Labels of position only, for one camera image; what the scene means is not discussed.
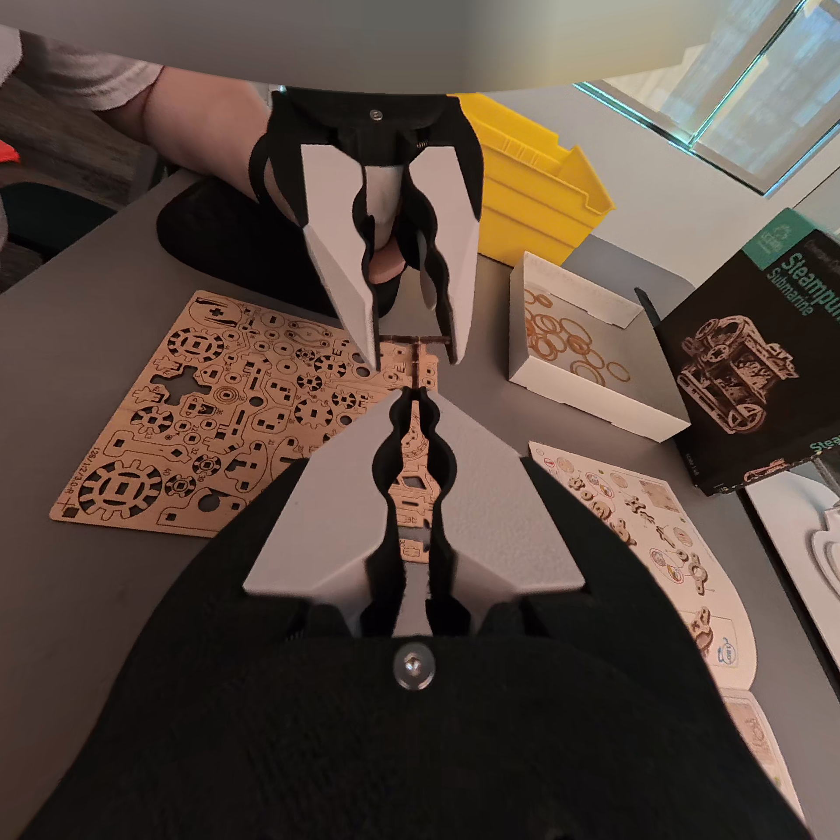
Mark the white cardboard box tray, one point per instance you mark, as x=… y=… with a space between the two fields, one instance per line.
x=610 y=407

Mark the black model kit box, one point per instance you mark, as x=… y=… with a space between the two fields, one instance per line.
x=735 y=367

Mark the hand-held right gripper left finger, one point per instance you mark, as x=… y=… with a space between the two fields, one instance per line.
x=315 y=525

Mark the person's left hand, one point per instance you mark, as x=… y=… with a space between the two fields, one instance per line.
x=386 y=262

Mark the window with blinds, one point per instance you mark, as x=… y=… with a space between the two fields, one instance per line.
x=754 y=85

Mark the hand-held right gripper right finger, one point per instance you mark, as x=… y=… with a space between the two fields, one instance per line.
x=512 y=525

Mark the printed instruction booklet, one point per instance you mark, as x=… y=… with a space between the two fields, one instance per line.
x=623 y=499

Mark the pile of tan rubber bands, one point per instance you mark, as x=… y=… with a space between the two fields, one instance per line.
x=571 y=341

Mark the small dark wooden model part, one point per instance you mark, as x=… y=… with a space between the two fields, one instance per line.
x=417 y=358

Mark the yellow plastic bin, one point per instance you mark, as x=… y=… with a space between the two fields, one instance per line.
x=531 y=190

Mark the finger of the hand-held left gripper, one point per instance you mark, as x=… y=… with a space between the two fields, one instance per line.
x=334 y=243
x=453 y=249

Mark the laser-cut wooden parts sheet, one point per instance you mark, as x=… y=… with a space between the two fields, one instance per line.
x=197 y=407

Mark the person's left forearm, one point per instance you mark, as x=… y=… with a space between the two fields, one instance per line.
x=197 y=111

